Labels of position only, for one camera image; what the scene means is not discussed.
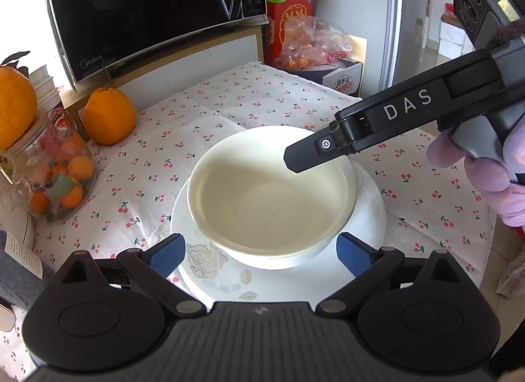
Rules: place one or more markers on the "cherry print tablecloth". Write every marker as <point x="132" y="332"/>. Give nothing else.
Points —
<point x="266" y="90"/>

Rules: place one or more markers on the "person's right hand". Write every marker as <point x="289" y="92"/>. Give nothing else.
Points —
<point x="488" y="175"/>

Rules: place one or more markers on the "white flower print plate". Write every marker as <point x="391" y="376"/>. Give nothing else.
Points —
<point x="369" y="209"/>

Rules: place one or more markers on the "clear jar with dark contents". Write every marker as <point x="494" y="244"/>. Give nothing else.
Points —
<point x="24" y="259"/>

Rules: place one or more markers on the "dark blue carton box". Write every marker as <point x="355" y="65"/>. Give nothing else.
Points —
<point x="344" y="76"/>

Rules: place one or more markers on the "white refrigerator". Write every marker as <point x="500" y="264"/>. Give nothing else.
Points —
<point x="361" y="17"/>

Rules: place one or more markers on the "cream air fryer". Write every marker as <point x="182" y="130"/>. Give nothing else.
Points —
<point x="16" y="222"/>

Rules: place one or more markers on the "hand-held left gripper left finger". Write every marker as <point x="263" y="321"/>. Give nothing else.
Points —
<point x="168" y="255"/>

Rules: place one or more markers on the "large orange with leaves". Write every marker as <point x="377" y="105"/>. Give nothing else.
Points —
<point x="14" y="107"/>

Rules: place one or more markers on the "red carton box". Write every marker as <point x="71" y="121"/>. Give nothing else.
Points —
<point x="297" y="0"/>

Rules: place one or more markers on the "black microwave oven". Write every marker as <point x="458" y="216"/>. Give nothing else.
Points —
<point x="143" y="4"/>

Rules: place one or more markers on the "stack of white containers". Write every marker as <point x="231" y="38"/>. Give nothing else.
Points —
<point x="45" y="86"/>

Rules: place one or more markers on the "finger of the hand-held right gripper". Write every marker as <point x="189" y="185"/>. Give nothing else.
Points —
<point x="311" y="152"/>

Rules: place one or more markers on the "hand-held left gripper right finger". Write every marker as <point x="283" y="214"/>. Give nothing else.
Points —
<point x="354" y="255"/>

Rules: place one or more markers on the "plastic bag of oranges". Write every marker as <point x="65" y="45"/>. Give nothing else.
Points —
<point x="316" y="43"/>

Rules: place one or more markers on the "glass jar of small oranges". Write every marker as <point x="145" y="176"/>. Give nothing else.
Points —
<point x="65" y="172"/>

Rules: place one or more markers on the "white bowl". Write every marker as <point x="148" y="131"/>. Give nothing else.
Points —
<point x="266" y="189"/>

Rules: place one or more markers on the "white cabinet with wooden trim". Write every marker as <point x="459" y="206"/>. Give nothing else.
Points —
<point x="197" y="62"/>

